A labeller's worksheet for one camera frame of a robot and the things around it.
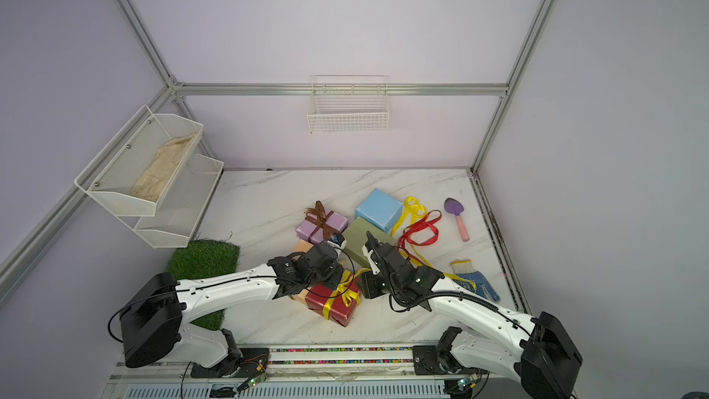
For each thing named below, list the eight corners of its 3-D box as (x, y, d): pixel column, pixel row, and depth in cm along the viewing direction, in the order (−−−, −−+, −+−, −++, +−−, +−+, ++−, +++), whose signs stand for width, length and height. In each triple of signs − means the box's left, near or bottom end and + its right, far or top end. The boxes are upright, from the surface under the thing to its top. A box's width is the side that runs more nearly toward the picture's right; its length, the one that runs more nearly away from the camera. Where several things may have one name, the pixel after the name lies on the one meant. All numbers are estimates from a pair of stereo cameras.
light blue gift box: (355, 220, 106) (354, 209, 100) (374, 198, 113) (375, 187, 107) (383, 238, 101) (385, 228, 95) (402, 214, 108) (404, 203, 102)
